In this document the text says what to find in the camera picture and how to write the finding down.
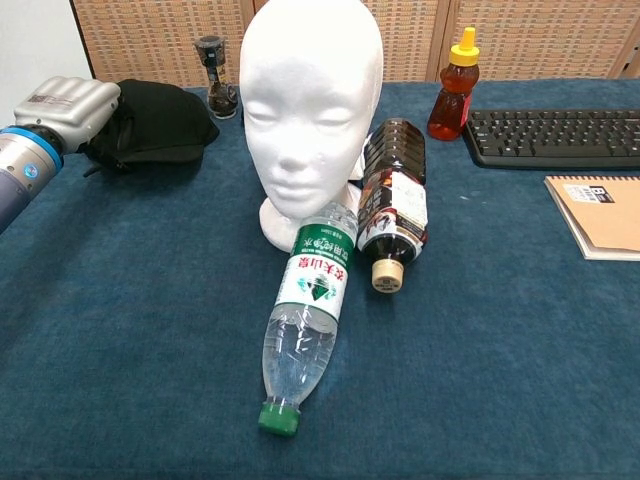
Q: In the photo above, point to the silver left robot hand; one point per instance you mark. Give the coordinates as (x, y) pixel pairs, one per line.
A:
(70, 107)

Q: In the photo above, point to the black baseball cap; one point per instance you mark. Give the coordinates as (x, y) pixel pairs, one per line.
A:
(160, 125)

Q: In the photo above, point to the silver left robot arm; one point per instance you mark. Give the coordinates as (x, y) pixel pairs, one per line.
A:
(22, 165)

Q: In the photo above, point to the white foam mannequin head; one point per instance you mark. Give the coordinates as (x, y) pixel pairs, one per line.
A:
(305, 100)

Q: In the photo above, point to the glass pepper grinder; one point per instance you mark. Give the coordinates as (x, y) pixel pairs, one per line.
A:
(220, 95)

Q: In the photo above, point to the clear water bottle green cap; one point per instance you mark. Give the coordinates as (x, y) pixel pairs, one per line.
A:
(315, 280)

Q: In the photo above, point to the dark tea bottle beige cap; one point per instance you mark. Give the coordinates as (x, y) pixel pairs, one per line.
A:
(395, 210)

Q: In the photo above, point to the honey bottle yellow cap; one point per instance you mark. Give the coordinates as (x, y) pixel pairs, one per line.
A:
(450, 110)

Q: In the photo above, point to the blue tablecloth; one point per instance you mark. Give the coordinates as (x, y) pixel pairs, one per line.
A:
(475, 350)

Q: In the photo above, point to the wicker folding screen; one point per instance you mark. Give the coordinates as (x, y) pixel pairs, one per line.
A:
(540, 35)

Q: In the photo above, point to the black computer keyboard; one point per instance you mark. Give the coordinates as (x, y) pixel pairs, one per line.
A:
(550, 137)

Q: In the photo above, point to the brown spiral notebook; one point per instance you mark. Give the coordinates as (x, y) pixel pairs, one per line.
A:
(605, 220)

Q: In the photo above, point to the white board black frame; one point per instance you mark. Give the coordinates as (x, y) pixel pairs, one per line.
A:
(35, 40)

